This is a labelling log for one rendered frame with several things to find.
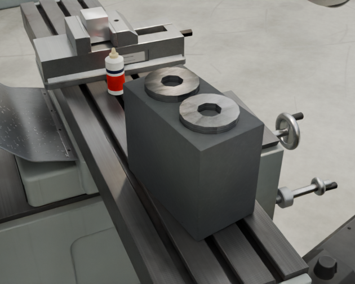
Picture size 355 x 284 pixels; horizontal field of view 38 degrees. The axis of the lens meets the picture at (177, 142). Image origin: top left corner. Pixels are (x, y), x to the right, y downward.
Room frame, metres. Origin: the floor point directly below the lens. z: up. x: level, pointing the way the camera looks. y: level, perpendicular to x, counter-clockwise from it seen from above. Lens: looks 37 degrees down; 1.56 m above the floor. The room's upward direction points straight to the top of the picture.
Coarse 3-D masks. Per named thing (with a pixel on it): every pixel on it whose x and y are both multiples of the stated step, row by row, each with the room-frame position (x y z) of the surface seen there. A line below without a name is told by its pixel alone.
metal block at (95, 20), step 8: (88, 8) 1.16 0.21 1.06; (96, 8) 1.16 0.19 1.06; (88, 16) 1.12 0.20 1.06; (96, 16) 1.12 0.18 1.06; (104, 16) 1.12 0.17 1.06; (88, 24) 1.10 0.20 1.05; (96, 24) 1.11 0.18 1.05; (104, 24) 1.11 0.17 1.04; (88, 32) 1.10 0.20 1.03; (96, 32) 1.11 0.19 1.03; (104, 32) 1.11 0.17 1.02; (96, 40) 1.11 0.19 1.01; (104, 40) 1.11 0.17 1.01
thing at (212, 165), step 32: (128, 96) 0.72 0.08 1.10; (160, 96) 0.68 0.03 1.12; (192, 96) 0.68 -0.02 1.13; (224, 96) 0.68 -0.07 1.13; (128, 128) 0.73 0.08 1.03; (160, 128) 0.64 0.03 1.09; (192, 128) 0.61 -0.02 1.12; (224, 128) 0.60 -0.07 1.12; (256, 128) 0.62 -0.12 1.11; (128, 160) 0.74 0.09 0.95; (160, 160) 0.64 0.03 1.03; (192, 160) 0.57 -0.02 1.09; (224, 160) 0.58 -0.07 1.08; (256, 160) 0.62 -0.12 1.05; (160, 192) 0.65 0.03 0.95; (192, 192) 0.57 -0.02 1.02; (224, 192) 0.59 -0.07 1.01; (192, 224) 0.57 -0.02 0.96; (224, 224) 0.59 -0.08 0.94
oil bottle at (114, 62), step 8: (112, 48) 1.01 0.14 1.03; (112, 56) 1.00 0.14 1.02; (120, 56) 1.02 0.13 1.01; (112, 64) 0.99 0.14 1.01; (120, 64) 1.00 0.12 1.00; (112, 72) 0.99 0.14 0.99; (120, 72) 1.00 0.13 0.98; (112, 80) 1.00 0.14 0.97; (120, 80) 1.00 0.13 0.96; (112, 88) 1.00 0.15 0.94; (120, 88) 1.00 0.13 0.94
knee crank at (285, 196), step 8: (312, 184) 1.15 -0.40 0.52; (320, 184) 1.14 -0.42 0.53; (328, 184) 1.15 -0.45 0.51; (336, 184) 1.17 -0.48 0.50; (280, 192) 1.10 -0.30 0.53; (288, 192) 1.10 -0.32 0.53; (296, 192) 1.12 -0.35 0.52; (304, 192) 1.12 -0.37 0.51; (312, 192) 1.13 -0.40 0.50; (320, 192) 1.13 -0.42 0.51; (280, 200) 1.09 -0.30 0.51; (288, 200) 1.08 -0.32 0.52
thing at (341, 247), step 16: (352, 224) 0.92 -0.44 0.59; (336, 240) 0.87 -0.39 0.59; (352, 240) 0.87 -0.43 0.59; (304, 256) 0.82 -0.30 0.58; (320, 256) 0.77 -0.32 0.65; (336, 256) 0.81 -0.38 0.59; (352, 256) 0.81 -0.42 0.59; (320, 272) 0.74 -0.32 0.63; (336, 272) 0.75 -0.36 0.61; (352, 272) 0.75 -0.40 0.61
